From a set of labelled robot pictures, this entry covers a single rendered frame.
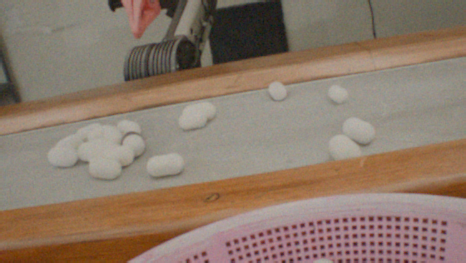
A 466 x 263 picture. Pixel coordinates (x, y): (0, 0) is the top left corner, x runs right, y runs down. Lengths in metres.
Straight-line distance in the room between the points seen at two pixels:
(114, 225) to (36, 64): 2.72
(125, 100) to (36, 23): 2.32
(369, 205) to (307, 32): 2.30
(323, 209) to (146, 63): 0.67
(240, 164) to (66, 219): 0.15
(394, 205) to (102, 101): 0.48
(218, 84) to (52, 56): 2.35
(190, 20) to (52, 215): 0.71
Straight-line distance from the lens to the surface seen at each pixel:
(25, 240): 0.29
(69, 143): 0.49
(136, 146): 0.43
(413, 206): 0.24
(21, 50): 3.01
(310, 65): 0.61
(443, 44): 0.66
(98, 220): 0.28
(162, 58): 0.86
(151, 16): 0.59
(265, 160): 0.37
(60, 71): 2.89
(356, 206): 0.24
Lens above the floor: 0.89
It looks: 19 degrees down
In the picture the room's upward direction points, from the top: 11 degrees counter-clockwise
